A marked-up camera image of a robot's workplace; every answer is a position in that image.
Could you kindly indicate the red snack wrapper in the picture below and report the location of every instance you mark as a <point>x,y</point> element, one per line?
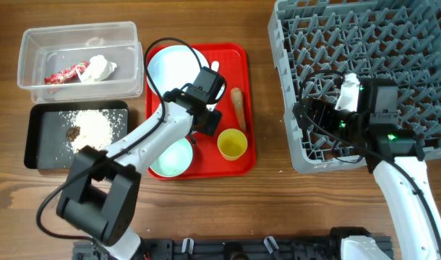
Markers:
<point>66,74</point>

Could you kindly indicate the black tray bin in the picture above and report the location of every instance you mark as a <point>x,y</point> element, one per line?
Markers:
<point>43,134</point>

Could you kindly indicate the brown food scrap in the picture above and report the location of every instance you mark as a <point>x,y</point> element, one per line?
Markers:
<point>73,133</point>

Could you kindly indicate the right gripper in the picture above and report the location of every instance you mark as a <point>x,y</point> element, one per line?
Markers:
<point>324,109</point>

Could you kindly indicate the pile of white rice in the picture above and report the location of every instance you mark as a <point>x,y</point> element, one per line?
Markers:
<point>99,128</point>

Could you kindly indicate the red serving tray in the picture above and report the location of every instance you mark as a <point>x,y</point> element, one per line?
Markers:
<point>207,159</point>

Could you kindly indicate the white tissue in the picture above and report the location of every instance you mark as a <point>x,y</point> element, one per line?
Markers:
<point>98,70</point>

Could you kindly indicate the light blue plate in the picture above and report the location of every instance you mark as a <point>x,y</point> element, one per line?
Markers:
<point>174,66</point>

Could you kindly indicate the yellow cup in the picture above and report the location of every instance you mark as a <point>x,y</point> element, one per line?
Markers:
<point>232,144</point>

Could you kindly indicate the grey dishwasher rack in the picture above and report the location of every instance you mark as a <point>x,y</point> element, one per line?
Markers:
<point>398,40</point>

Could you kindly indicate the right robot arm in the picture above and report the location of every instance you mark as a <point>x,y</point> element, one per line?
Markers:
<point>365,117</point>

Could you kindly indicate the carrot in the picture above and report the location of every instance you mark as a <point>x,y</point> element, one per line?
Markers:
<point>238,103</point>

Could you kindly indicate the mint green bowl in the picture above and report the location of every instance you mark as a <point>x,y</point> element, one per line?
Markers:
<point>175,160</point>

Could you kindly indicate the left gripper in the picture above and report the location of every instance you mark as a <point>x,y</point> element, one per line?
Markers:
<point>209,128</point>

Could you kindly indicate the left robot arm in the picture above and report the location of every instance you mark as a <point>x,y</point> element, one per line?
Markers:
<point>100,194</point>

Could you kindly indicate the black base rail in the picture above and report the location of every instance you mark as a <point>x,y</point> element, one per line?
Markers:
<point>316,248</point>

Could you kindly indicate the clear plastic bin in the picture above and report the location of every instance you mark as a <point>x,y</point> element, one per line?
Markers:
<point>47,50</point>

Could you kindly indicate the white plastic spoon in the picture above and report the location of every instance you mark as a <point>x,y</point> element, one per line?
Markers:
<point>215,67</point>

